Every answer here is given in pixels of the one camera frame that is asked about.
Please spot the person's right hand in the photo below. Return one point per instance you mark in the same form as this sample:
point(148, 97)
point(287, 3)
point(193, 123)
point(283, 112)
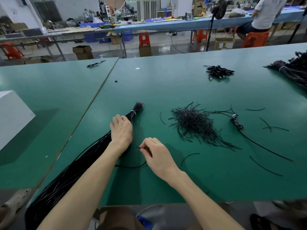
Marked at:
point(160, 160)

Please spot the person's left hand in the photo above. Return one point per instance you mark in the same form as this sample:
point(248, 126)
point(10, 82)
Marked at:
point(121, 134)

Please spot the person's left forearm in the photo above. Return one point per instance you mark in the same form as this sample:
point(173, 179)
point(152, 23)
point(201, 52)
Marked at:
point(81, 194)

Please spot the person's right forearm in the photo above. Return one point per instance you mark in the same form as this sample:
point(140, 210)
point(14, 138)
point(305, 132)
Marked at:
point(204, 206)

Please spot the blue plastic item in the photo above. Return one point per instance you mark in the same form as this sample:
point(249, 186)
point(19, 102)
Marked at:
point(144, 222)

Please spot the small cardboard box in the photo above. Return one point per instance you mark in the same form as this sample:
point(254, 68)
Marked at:
point(145, 50)

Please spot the open cardboard box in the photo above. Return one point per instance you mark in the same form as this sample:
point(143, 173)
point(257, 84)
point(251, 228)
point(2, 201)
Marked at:
point(83, 52)

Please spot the red plastic stool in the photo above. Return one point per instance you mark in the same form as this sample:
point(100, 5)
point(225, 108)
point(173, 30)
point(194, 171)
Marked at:
point(144, 38)

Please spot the large white box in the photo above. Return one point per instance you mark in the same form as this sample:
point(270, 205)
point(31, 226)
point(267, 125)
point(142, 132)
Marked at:
point(12, 117)

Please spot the black sandal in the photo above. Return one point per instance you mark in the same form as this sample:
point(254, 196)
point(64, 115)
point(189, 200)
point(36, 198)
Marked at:
point(266, 222)

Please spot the orange plastic stool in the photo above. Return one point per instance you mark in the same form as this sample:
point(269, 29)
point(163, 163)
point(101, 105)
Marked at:
point(255, 39)
point(10, 50)
point(201, 36)

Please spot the white clog shoe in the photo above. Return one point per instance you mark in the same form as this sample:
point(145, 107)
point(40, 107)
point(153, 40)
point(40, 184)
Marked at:
point(13, 206)

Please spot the long blue workbench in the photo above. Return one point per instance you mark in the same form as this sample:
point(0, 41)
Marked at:
point(192, 24)

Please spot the black fan on stand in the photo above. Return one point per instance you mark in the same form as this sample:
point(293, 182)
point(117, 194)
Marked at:
point(219, 9)

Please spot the black tripod stand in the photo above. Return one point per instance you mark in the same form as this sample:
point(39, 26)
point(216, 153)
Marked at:
point(297, 26)

